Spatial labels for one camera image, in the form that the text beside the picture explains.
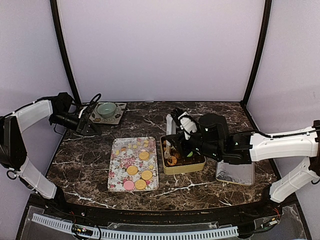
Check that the chocolate chip cookie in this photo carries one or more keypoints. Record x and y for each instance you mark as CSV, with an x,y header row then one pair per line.
x,y
172,161

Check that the right black frame post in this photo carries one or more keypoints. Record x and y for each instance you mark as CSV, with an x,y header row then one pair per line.
x,y
258,53

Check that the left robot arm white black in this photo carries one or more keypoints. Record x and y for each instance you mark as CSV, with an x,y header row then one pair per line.
x,y
24,138

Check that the floral square coaster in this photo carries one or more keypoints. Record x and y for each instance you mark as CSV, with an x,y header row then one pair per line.
x,y
114,120

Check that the gold cookie tin box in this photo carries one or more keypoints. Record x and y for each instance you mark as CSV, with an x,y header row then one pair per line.
x,y
191,164

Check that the round waffle cookie bottom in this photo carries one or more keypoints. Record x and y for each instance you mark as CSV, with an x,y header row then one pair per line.
x,y
140,184

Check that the left black frame post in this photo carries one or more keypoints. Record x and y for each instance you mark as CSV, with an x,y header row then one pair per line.
x,y
63,50

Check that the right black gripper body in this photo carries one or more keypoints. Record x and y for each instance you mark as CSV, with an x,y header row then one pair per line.
x,y
185,150

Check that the round waffle cookie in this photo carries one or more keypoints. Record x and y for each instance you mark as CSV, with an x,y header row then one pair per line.
x,y
147,175
140,184

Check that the metal serving tongs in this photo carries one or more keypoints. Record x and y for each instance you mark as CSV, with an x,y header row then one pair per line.
x,y
170,147

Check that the green ceramic bowl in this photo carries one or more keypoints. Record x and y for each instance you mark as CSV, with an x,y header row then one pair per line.
x,y
106,109

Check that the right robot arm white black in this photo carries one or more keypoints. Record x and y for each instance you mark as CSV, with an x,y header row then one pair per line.
x,y
209,136

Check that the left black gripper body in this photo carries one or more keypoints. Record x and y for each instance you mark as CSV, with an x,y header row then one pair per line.
x,y
82,120

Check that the floral rectangular tray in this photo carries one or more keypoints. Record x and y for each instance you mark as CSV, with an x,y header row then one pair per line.
x,y
125,153

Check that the pink macaron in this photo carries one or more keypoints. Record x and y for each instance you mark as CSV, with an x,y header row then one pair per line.
x,y
129,185

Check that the round waffle cookie right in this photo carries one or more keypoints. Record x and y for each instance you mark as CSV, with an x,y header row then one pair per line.
x,y
147,175

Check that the silver tin lid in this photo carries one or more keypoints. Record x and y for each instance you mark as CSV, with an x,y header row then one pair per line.
x,y
243,174

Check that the white cable duct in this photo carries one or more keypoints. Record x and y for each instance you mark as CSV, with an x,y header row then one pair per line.
x,y
122,231

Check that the black frame post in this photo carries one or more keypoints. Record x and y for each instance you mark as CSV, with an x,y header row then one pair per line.
x,y
258,53
63,50

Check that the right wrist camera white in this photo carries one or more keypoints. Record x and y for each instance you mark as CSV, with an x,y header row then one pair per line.
x,y
186,122

